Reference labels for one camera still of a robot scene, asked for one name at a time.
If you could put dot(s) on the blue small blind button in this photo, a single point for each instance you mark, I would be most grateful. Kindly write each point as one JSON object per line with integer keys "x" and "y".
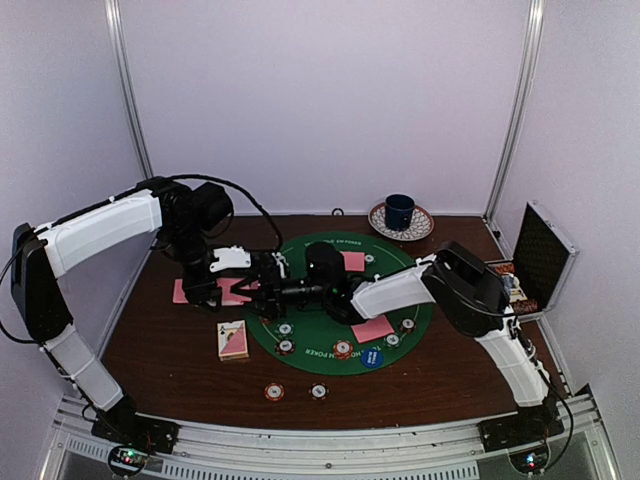
{"x": 371, "y": 358}

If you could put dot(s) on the dark red poker chip stack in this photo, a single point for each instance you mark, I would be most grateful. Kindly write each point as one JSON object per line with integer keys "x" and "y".
{"x": 319, "y": 391}

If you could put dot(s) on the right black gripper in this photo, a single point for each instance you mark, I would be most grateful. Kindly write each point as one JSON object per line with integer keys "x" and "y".
{"x": 272, "y": 290}

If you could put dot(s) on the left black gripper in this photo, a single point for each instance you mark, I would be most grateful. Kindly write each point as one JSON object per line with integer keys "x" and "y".
{"x": 197, "y": 289}

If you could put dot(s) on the red backed card deck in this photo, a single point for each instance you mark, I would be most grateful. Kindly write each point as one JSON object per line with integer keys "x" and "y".
{"x": 228, "y": 298}

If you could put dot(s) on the right aluminium frame post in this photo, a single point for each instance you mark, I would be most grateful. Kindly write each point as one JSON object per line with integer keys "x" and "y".
{"x": 528, "y": 64}

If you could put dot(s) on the dark chips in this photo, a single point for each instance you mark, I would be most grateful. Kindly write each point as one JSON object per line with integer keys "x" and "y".
{"x": 407, "y": 325}
{"x": 285, "y": 347}

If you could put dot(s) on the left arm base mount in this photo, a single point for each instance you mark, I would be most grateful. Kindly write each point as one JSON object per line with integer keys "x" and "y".
{"x": 147, "y": 434}

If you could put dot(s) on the round green poker mat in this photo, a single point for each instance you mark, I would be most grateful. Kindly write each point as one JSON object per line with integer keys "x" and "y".
{"x": 315, "y": 333}

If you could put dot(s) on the aluminium frame post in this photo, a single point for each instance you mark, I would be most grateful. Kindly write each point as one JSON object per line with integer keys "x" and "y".
{"x": 117, "y": 37}
{"x": 528, "y": 64}

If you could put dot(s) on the dark blue mug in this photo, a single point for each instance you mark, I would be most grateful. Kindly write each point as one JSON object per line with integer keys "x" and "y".
{"x": 399, "y": 210}

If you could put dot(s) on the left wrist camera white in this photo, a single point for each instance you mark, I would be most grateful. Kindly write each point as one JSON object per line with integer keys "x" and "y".
{"x": 234, "y": 257}

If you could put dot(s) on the orange chips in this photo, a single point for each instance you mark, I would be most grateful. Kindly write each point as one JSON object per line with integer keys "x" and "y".
{"x": 342, "y": 349}

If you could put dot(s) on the left aluminium frame post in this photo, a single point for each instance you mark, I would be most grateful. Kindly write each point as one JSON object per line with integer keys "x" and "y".
{"x": 117, "y": 37}

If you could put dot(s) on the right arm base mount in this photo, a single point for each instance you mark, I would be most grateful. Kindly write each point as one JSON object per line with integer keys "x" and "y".
{"x": 516, "y": 430}

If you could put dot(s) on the aluminium poker chip case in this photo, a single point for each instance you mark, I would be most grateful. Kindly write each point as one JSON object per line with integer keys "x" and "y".
{"x": 539, "y": 267}

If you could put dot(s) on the dealt red card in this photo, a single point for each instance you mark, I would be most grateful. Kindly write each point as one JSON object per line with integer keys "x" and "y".
{"x": 178, "y": 296}
{"x": 354, "y": 261}
{"x": 372, "y": 329}

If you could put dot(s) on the dealt red card top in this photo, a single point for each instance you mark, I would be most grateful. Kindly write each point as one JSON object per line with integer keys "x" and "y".
{"x": 354, "y": 261}

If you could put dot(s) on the front aluminium rail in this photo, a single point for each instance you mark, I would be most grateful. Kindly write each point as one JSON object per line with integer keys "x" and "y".
{"x": 451, "y": 450}

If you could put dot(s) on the patterned ceramic saucer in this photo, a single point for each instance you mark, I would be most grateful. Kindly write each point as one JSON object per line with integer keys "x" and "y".
{"x": 421, "y": 226}

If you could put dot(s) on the orange poker chip stack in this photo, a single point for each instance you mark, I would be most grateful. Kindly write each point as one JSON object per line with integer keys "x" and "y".
{"x": 274, "y": 392}

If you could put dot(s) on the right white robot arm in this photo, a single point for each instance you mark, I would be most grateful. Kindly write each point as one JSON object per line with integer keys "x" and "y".
{"x": 470, "y": 293}

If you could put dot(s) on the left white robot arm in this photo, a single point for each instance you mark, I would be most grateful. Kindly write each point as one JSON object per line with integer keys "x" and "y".
{"x": 179, "y": 216}

